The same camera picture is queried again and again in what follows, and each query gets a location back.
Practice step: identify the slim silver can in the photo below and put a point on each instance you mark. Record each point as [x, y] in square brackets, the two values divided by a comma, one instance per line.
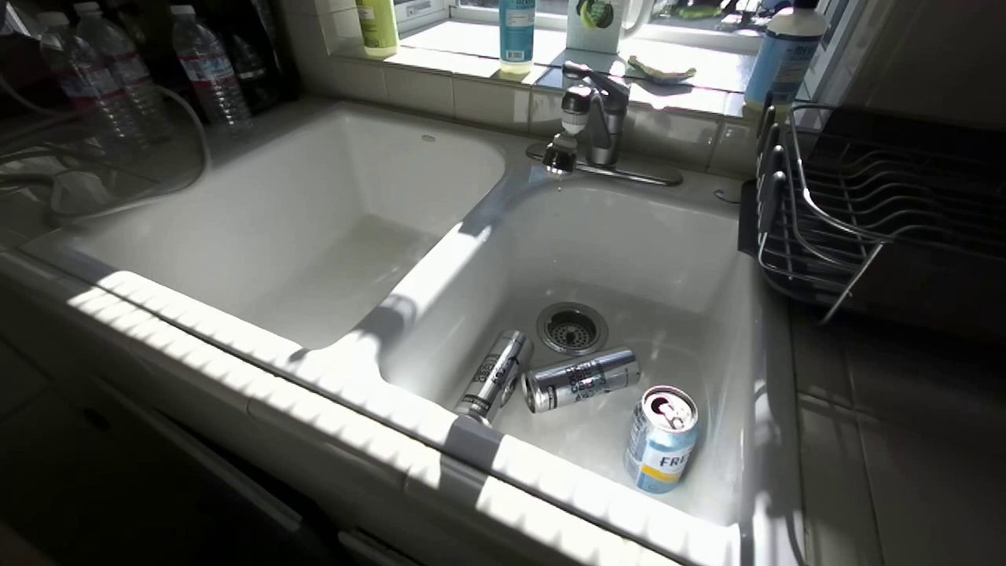
[491, 375]

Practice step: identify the white mug green print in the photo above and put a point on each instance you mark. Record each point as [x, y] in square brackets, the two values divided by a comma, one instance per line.
[598, 27]

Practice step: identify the clear plastic water bottle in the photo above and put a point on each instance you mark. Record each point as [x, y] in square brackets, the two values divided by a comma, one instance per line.
[205, 68]
[78, 78]
[123, 74]

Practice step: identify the silver can with print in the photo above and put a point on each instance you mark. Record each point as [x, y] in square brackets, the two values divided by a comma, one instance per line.
[583, 379]

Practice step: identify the green bottle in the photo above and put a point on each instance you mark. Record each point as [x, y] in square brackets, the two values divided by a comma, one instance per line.
[378, 27]

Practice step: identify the dark bottle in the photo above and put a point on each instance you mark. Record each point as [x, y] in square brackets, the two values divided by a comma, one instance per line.
[254, 68]

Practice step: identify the blue white soap bottle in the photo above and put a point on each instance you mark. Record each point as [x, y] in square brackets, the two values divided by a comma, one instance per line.
[785, 48]

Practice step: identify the light blue drink can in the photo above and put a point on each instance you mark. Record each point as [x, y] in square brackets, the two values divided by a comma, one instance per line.
[660, 438]

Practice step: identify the metal strainer drain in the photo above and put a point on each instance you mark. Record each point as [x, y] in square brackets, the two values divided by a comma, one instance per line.
[570, 327]

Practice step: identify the white double basin sink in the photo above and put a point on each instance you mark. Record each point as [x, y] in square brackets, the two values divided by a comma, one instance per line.
[262, 240]

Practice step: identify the chrome tap faucet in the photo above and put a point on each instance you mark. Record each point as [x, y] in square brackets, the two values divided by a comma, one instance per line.
[591, 128]

